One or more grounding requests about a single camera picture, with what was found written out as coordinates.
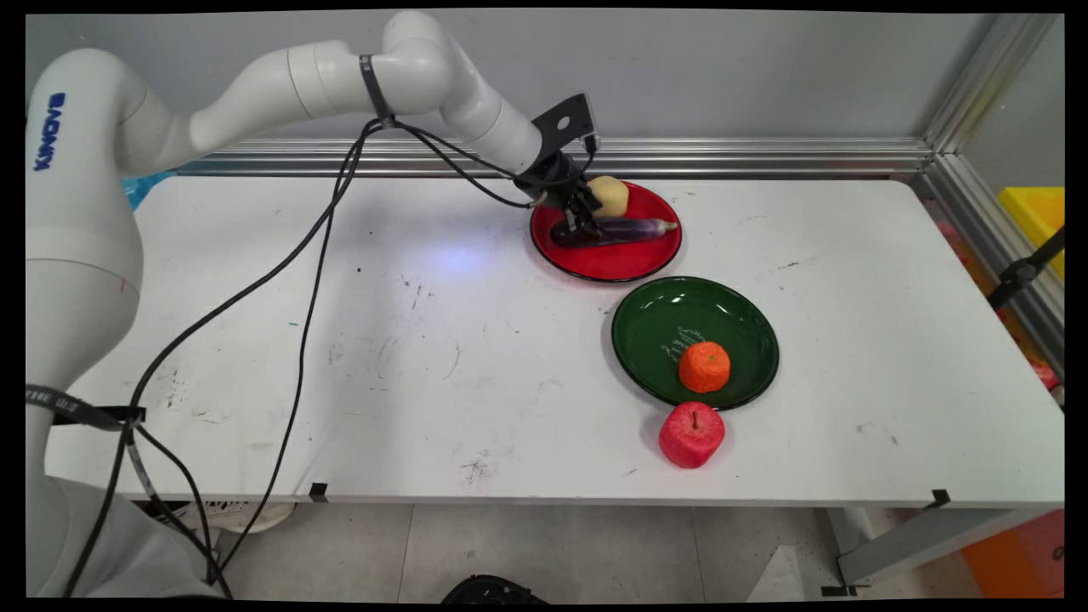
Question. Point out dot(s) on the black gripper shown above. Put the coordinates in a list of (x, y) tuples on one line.
[(552, 178)]

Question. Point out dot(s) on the purple eggplant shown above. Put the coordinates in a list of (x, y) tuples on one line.
[(629, 229)]

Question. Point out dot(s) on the grey robot base cover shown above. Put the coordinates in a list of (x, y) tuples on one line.
[(127, 544)]

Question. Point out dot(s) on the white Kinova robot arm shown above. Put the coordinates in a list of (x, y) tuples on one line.
[(76, 212)]

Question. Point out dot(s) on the yellowish potato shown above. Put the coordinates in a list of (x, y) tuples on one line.
[(612, 195)]

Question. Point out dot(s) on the red enamel plate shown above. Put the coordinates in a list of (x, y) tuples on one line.
[(620, 262)]

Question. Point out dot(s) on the green enamel plate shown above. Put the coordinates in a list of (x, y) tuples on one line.
[(654, 340)]

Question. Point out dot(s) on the orange mandarin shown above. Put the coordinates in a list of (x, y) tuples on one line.
[(704, 367)]

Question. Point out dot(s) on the red apple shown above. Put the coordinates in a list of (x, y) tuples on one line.
[(691, 435)]

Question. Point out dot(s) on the small black tape piece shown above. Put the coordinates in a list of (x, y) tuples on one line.
[(939, 498), (318, 491)]

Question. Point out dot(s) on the black round object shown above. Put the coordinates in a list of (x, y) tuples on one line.
[(493, 591)]

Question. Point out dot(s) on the black clamp lever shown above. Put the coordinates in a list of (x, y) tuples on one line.
[(1016, 276)]

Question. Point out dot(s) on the blue plastic object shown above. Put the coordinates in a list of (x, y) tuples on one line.
[(144, 189)]

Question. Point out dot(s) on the white sneaker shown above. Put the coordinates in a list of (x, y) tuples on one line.
[(255, 514)]

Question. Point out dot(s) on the yellow plastic bin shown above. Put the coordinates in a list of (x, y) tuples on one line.
[(1037, 212)]

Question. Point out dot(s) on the grey metal table leg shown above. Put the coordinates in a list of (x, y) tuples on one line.
[(918, 540)]

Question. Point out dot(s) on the orange box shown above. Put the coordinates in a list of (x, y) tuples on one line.
[(1011, 561)]

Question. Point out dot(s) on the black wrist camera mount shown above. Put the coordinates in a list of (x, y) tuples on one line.
[(565, 119)]

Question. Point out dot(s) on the long horizontal aluminium rail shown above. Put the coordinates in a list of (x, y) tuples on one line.
[(722, 157)]

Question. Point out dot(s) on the aluminium side rail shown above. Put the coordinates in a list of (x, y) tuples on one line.
[(994, 246)]

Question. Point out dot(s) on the slanted aluminium frame post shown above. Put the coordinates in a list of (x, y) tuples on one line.
[(986, 81)]

